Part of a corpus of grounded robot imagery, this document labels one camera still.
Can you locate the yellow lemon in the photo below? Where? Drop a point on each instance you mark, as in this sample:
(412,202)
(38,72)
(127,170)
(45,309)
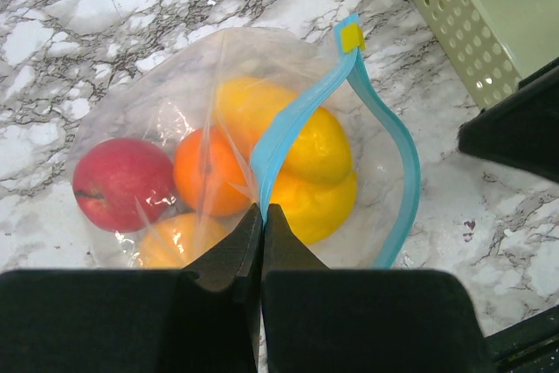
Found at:
(314,211)

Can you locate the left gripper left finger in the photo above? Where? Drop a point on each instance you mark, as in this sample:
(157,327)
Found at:
(109,316)

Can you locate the red apple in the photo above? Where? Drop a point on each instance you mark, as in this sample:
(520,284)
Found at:
(123,184)

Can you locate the yellow orange mango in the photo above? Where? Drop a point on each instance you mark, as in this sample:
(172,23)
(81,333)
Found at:
(304,138)

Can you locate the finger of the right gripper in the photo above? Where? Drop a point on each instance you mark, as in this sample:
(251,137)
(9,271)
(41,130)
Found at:
(522,130)

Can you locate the pale green plastic basket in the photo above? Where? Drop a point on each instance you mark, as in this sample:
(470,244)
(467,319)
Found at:
(494,44)

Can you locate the orange tangerine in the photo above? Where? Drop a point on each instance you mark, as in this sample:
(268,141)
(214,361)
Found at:
(208,176)

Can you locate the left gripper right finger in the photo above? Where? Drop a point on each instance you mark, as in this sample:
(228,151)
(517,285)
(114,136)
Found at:
(319,319)

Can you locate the clear zip top bag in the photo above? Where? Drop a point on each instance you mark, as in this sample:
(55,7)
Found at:
(178,97)

